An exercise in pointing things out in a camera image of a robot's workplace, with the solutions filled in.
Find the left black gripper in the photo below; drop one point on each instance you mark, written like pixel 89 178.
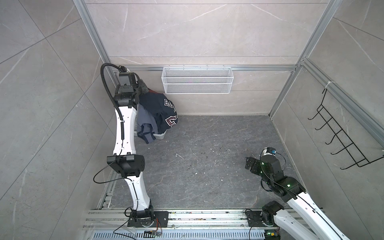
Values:
pixel 141 88

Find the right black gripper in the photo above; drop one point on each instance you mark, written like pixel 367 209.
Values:
pixel 257 163

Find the aluminium frame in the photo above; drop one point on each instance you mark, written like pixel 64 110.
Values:
pixel 372 126

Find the white wire mesh shelf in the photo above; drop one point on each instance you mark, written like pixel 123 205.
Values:
pixel 197 80

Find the grey-blue tank top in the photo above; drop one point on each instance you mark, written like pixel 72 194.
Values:
pixel 146 125

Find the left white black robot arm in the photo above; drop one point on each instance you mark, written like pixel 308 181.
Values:
pixel 125 161

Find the black wire hook rack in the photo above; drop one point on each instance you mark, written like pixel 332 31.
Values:
pixel 340 134

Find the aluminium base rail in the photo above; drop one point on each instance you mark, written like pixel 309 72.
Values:
pixel 216 224

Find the navy red-trimmed tank top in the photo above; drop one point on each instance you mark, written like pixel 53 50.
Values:
pixel 162 109

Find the white plastic laundry basket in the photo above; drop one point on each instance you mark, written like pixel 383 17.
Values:
pixel 157 136

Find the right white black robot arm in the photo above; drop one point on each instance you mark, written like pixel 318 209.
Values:
pixel 317 225

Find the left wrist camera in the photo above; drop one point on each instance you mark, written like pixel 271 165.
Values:
pixel 128 79

